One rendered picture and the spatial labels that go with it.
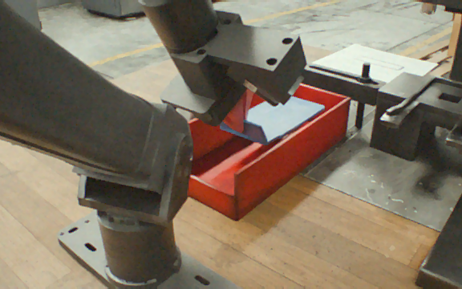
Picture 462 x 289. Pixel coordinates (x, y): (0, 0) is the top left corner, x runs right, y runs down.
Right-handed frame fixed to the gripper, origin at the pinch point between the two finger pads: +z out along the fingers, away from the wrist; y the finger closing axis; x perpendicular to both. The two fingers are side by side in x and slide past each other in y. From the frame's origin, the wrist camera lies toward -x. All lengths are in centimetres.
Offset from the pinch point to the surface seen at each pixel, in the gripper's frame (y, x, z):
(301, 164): 1.6, -6.2, 7.3
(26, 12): 115, 415, 137
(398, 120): 9.0, -15.8, 3.0
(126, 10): 213, 405, 216
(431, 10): 26.7, -13.6, 1.4
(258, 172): -4.6, -6.1, -0.2
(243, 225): -9.8, -6.9, 2.1
